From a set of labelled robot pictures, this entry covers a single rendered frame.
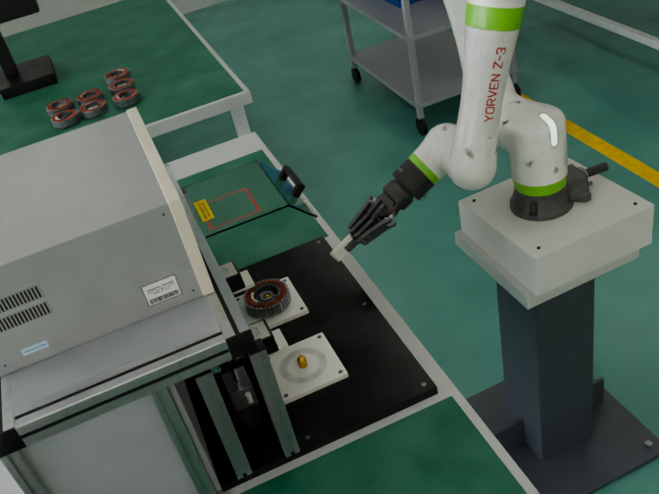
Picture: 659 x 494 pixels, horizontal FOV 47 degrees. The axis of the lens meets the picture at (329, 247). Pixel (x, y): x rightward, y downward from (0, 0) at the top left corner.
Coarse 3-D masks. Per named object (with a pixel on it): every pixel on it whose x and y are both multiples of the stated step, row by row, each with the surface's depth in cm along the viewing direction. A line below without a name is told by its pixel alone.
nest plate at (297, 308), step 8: (288, 280) 188; (240, 296) 187; (296, 296) 183; (240, 304) 185; (296, 304) 180; (304, 304) 180; (280, 312) 179; (288, 312) 179; (296, 312) 178; (304, 312) 178; (248, 320) 179; (256, 320) 179; (272, 320) 178; (280, 320) 177; (288, 320) 178
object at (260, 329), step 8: (264, 320) 157; (256, 328) 155; (264, 328) 154; (256, 336) 153; (264, 336) 152; (272, 336) 152; (280, 336) 157; (264, 344) 152; (272, 344) 153; (280, 344) 155; (272, 352) 154; (232, 360) 152; (240, 360) 152; (248, 360) 152; (224, 368) 151; (232, 368) 152; (216, 376) 151; (232, 376) 157; (240, 384) 156
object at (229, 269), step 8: (224, 264) 175; (232, 264) 175; (224, 272) 173; (232, 272) 172; (240, 272) 178; (248, 272) 178; (232, 280) 171; (240, 280) 172; (248, 280) 175; (232, 288) 172; (240, 288) 173; (248, 288) 174
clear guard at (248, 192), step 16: (224, 176) 179; (240, 176) 177; (256, 176) 176; (272, 176) 176; (192, 192) 176; (208, 192) 174; (224, 192) 173; (240, 192) 171; (256, 192) 170; (272, 192) 169; (288, 192) 172; (192, 208) 170; (224, 208) 167; (240, 208) 166; (256, 208) 165; (272, 208) 163; (304, 208) 167; (208, 224) 163; (224, 224) 162; (240, 224) 161
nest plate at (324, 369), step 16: (320, 336) 170; (288, 352) 168; (304, 352) 167; (320, 352) 166; (288, 368) 164; (320, 368) 162; (336, 368) 161; (288, 384) 160; (304, 384) 159; (320, 384) 158; (288, 400) 157
